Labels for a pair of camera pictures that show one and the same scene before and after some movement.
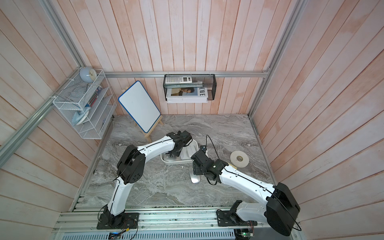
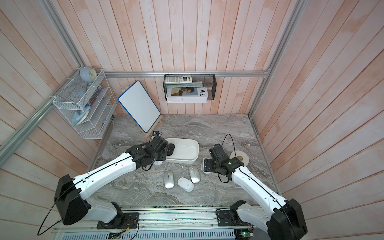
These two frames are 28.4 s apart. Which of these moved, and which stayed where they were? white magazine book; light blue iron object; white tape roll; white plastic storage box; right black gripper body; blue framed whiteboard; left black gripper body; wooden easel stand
Moved: right black gripper body; left black gripper body
Stayed: white magazine book; white tape roll; wooden easel stand; white plastic storage box; blue framed whiteboard; light blue iron object
